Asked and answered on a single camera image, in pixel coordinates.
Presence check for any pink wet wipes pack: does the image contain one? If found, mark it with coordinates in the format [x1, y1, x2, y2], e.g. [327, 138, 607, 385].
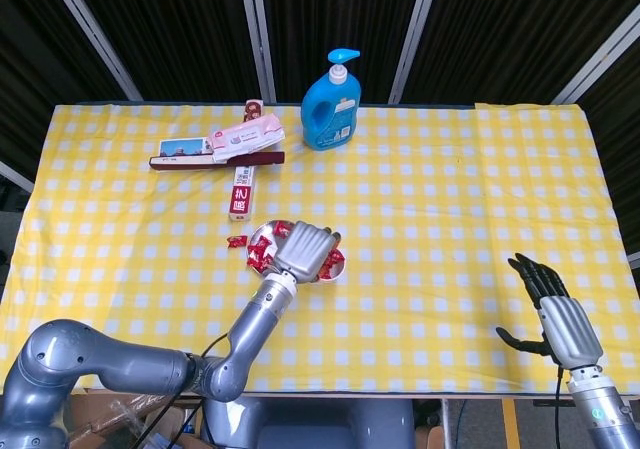
[206, 112, 286, 164]

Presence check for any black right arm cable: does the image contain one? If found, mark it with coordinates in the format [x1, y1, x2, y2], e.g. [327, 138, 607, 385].
[553, 366, 565, 449]

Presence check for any black pleated curtain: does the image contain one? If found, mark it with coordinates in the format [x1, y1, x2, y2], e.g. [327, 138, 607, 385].
[0, 0, 640, 250]

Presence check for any round metal plate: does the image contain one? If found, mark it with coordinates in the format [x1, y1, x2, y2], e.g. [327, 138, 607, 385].
[247, 218, 321, 283]

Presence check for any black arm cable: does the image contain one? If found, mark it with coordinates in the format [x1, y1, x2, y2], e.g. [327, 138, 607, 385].
[134, 331, 231, 449]
[553, 366, 565, 449]

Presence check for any long dark red box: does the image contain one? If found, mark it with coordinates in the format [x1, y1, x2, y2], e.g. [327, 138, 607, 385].
[148, 137, 286, 173]

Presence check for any red white toothpaste box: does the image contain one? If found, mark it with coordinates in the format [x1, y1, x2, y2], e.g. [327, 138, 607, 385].
[228, 99, 265, 223]

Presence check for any metal table leg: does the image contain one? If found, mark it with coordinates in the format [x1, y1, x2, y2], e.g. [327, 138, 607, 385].
[442, 397, 459, 449]

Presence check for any white paper cup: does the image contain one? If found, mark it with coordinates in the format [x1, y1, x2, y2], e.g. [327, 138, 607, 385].
[314, 244, 348, 284]

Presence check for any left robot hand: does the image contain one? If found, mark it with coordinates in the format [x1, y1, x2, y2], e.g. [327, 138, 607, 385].
[272, 220, 344, 284]

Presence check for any yellow strap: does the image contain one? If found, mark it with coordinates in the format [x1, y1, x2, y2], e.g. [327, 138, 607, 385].
[501, 397, 519, 449]

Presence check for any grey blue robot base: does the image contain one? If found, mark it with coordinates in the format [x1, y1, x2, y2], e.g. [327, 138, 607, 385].
[202, 396, 416, 449]

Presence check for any clear plastic packaging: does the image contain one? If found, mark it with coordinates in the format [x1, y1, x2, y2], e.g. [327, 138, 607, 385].
[107, 399, 166, 449]

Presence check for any brown cardboard box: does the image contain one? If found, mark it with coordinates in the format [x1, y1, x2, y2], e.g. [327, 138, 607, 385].
[64, 388, 204, 449]

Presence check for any yellow checked tablecloth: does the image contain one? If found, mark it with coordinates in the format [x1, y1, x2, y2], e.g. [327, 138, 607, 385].
[0, 101, 640, 396]

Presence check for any aluminium frame post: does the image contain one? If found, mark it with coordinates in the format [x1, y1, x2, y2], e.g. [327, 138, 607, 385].
[42, 0, 144, 103]
[552, 16, 640, 105]
[237, 0, 277, 104]
[0, 161, 35, 193]
[388, 0, 444, 104]

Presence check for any blue detergent pump bottle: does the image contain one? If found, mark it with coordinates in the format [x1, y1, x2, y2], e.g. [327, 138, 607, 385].
[300, 48, 362, 151]

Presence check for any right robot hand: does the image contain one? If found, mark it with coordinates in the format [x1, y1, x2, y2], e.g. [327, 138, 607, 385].
[494, 252, 603, 370]

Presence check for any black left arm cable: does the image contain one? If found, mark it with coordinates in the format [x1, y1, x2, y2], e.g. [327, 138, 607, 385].
[134, 331, 231, 449]

